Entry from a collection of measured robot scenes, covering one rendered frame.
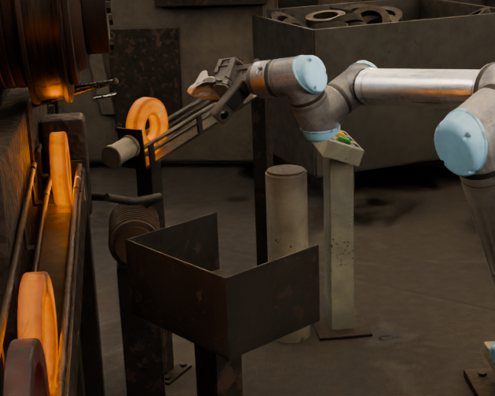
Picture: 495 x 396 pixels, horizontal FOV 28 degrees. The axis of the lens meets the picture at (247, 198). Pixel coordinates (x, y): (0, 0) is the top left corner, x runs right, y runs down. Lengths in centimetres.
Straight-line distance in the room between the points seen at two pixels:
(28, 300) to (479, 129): 91
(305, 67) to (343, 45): 186
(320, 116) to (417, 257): 136
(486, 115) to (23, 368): 103
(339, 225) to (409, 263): 72
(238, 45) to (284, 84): 238
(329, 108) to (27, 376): 133
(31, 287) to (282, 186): 147
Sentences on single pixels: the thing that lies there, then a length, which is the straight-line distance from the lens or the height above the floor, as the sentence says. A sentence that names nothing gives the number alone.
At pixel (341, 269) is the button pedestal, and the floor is 21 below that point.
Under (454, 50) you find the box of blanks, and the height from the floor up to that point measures 59.
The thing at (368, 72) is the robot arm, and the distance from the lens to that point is 237.
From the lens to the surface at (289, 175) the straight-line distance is 277.
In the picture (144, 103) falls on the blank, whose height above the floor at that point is 77.
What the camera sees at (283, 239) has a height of 33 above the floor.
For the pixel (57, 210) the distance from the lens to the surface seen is 210.
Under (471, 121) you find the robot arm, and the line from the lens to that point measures 189.
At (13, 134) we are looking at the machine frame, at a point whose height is 87.
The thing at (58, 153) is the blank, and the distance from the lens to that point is 205.
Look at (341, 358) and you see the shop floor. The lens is 286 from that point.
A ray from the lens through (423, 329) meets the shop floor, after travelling 305.
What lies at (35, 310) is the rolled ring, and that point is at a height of 75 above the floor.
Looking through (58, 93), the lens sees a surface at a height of 91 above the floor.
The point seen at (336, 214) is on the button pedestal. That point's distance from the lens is 288.
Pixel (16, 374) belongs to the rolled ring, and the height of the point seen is 74.
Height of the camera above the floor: 127
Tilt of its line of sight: 17 degrees down
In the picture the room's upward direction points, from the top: 2 degrees counter-clockwise
